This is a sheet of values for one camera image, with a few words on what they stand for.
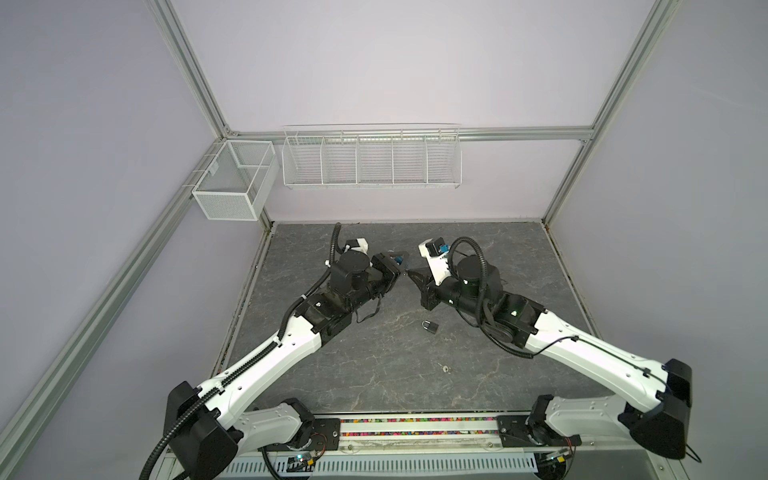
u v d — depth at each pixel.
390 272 0.61
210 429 0.37
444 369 0.84
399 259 0.69
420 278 0.63
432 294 0.61
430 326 0.91
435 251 0.57
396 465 1.58
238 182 1.02
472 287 0.50
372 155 0.99
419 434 0.75
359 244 0.68
